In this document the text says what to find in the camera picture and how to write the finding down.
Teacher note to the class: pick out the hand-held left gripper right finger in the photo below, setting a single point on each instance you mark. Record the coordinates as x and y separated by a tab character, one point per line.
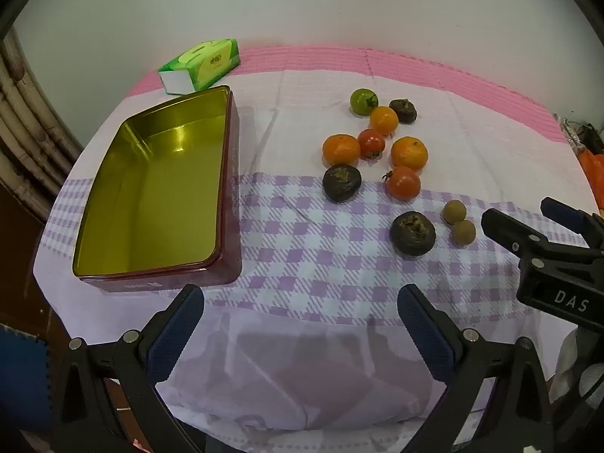
424	330

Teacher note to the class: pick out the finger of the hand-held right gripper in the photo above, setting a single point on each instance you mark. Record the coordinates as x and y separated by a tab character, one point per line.
507	229
568	214

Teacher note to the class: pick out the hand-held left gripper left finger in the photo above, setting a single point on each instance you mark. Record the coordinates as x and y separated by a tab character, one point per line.
177	330

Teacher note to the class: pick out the brown longan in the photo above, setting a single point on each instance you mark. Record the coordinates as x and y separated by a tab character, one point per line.
464	232
454	211

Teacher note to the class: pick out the large dark mangosteen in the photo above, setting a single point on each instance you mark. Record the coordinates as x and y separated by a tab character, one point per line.
413	232

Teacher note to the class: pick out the large red tomato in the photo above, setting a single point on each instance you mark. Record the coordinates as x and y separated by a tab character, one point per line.
402	183

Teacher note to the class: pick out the dark red metal tin box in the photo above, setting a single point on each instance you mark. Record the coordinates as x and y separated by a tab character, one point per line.
155	188

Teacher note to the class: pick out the small dark mangosteen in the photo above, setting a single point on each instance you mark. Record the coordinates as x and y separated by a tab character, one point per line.
403	111

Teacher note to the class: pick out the small red tomato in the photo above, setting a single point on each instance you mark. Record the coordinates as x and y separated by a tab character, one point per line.
371	143

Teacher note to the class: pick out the small orange tangerine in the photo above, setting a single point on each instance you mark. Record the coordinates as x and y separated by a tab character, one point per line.
383	120

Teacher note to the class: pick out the green tomato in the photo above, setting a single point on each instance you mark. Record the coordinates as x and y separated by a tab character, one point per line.
362	101

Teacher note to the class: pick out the orange plastic bag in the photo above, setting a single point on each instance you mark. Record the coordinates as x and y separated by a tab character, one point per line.
593	174

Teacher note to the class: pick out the white rounded object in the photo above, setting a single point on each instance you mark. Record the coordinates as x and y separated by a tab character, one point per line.
571	368

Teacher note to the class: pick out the dark clutter pile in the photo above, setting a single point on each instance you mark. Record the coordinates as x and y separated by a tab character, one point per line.
583	134

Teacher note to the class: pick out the blue foam pad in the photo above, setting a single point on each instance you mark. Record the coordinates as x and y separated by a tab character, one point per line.
23	377

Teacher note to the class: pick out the pink and purple checked tablecloth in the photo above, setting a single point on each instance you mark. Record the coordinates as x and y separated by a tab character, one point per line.
292	118

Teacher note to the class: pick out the green tissue pack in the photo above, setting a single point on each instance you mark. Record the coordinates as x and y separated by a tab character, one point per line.
207	63

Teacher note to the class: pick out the bamboo furniture frame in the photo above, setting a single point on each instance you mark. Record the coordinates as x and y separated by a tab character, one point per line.
28	118

